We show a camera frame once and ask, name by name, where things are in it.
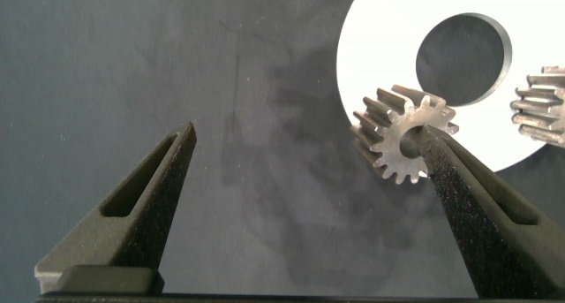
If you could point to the small steel gear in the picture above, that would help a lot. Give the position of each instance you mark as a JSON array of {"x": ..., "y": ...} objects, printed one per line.
[
  {"x": 389, "y": 144},
  {"x": 543, "y": 104}
]

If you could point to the round white pin plate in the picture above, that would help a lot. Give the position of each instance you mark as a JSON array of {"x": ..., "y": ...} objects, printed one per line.
[{"x": 379, "y": 51}]

